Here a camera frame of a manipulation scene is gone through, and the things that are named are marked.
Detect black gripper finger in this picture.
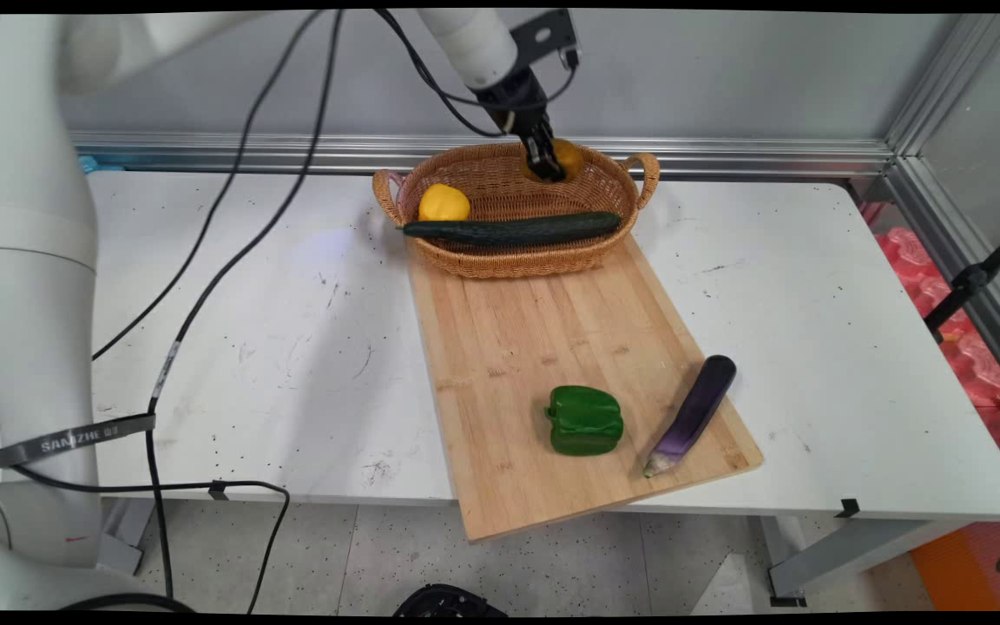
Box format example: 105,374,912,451
524,122,556,179
543,117,568,183

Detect long purple eggplant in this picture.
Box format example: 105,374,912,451
642,354,738,479

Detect black cable at arm base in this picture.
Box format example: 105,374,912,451
0,424,291,614

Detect orange bell pepper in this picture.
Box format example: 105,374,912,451
520,137,586,183

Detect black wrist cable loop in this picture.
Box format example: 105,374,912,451
372,9,579,140

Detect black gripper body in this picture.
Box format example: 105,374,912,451
476,68,550,135

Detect round black floor object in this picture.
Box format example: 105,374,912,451
392,583,510,618

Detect wooden cutting board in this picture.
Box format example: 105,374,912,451
405,233,765,543

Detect grey metal table leg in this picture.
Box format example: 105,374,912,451
760,516,965,609
97,497,158,576

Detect short aluminium frame rail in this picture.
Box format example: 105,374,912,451
886,156,1000,409

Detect upright aluminium frame post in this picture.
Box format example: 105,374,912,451
886,13,1000,159

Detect woven wicker basket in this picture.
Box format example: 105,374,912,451
372,141,661,280

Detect pink plastic-wrapped packages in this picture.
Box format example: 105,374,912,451
873,226,1000,409

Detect yellow bell pepper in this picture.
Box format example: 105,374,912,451
418,183,471,222

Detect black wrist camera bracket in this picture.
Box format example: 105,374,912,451
509,9,582,70

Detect dark green cucumber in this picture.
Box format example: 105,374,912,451
402,211,622,247

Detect black tripod stand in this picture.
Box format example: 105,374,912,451
924,217,1000,344

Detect long aluminium frame rail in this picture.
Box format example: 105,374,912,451
70,130,896,181

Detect grey printed strap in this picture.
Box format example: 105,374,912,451
0,413,157,470

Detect green bell pepper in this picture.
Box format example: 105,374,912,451
544,385,625,457

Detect black cable with white label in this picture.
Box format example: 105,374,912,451
144,9,346,602

